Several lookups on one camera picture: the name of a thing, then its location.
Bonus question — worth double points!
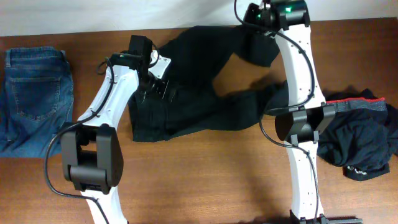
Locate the black trousers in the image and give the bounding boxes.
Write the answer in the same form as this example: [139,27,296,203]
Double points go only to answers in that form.
[128,26,287,142]

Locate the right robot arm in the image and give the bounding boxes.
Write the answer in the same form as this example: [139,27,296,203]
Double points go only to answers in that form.
[240,1,335,223]

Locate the black shorts with red waistband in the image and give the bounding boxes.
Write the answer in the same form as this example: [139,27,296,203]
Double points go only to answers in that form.
[317,89,397,181]

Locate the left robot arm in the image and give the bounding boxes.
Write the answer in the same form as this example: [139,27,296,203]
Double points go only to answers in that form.
[59,35,171,223]

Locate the folded blue denim jeans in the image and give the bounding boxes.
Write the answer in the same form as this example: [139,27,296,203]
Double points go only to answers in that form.
[1,47,74,158]

